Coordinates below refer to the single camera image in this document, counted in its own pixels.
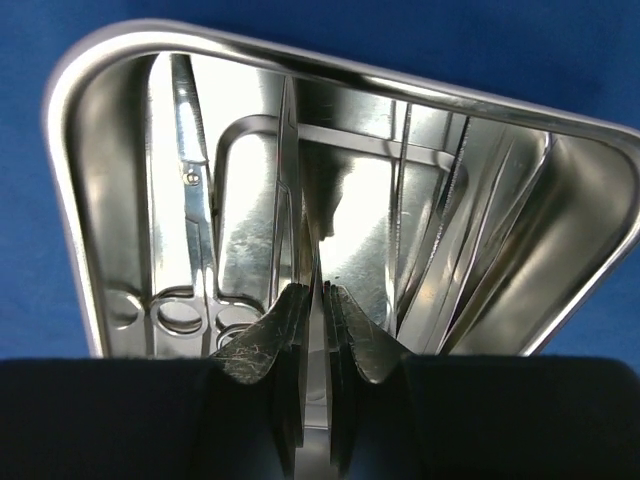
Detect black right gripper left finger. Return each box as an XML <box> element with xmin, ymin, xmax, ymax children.
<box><xmin>1</xmin><ymin>284</ymin><xmax>310</xmax><ymax>479</ymax></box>

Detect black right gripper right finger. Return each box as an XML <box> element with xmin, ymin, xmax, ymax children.
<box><xmin>323</xmin><ymin>284</ymin><xmax>639</xmax><ymax>479</ymax></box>

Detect steel forceps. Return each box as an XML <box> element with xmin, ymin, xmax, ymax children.
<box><xmin>269</xmin><ymin>76</ymin><xmax>319</xmax><ymax>479</ymax></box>

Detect stainless steel instrument tray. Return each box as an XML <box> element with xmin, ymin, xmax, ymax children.
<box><xmin>42</xmin><ymin>20</ymin><xmax>639</xmax><ymax>358</ymax></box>

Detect blue surgical cloth wrap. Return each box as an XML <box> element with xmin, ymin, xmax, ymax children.
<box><xmin>1</xmin><ymin>1</ymin><xmax>639</xmax><ymax>358</ymax></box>

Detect steel surgical scissors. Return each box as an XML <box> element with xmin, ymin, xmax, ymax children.
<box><xmin>150</xmin><ymin>54</ymin><xmax>223</xmax><ymax>357</ymax></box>

